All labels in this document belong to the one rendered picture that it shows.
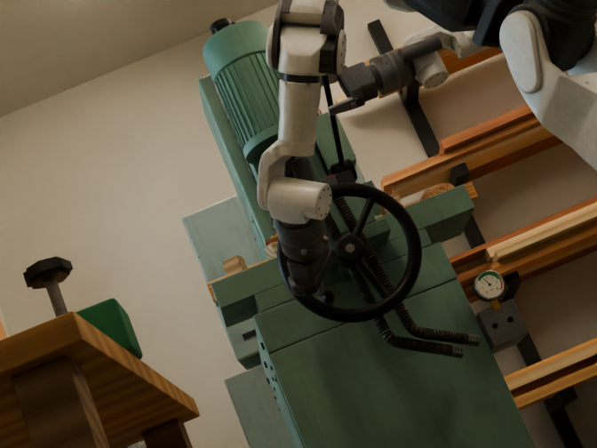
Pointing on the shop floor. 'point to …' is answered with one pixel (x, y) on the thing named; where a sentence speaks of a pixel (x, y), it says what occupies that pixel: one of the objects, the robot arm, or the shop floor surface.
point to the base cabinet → (397, 385)
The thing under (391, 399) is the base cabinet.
